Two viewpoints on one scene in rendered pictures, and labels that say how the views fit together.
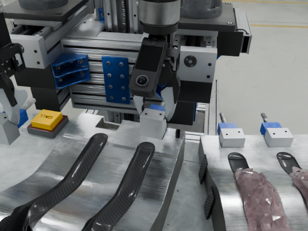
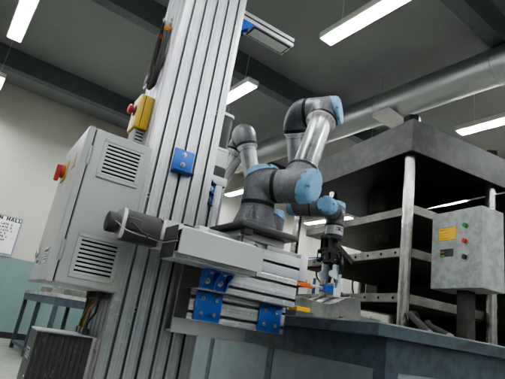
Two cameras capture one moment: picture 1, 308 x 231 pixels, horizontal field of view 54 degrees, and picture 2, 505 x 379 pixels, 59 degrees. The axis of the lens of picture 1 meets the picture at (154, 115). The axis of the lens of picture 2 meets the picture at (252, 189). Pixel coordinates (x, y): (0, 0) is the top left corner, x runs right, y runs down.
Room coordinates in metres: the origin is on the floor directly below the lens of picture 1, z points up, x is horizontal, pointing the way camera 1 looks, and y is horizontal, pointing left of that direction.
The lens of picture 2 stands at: (1.98, 1.47, 0.71)
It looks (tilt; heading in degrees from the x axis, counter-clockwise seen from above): 18 degrees up; 230
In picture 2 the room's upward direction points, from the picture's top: 9 degrees clockwise
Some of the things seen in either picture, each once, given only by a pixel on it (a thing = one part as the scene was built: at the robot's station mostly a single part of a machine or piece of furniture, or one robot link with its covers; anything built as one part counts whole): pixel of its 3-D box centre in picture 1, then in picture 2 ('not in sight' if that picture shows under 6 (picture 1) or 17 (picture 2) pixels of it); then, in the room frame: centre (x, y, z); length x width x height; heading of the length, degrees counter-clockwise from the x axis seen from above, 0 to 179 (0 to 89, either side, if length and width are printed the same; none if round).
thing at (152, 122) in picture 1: (158, 112); not in sight; (0.57, -0.01, 0.91); 0.13 x 0.05 x 0.05; 164
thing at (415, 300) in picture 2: not in sight; (385, 307); (-0.73, -0.19, 1.02); 1.10 x 0.74 x 0.05; 74
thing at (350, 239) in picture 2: not in sight; (390, 234); (-0.74, -0.19, 1.52); 1.10 x 0.70 x 0.05; 74
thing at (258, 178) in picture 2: not in sight; (262, 185); (1.01, 0.36, 1.20); 0.13 x 0.12 x 0.14; 111
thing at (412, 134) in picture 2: not in sight; (385, 201); (-0.68, -0.20, 1.75); 1.30 x 0.84 x 0.61; 74
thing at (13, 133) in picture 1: (16, 115); (324, 288); (0.53, 0.30, 0.93); 0.13 x 0.05 x 0.05; 164
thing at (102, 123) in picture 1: (110, 129); not in sight; (0.56, 0.10, 0.87); 0.05 x 0.05 x 0.04; 74
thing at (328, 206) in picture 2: not in sight; (325, 207); (0.61, 0.33, 1.25); 0.11 x 0.11 x 0.08; 21
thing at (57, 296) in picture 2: not in sight; (58, 322); (-0.33, -4.74, 0.44); 1.90 x 0.70 x 0.89; 84
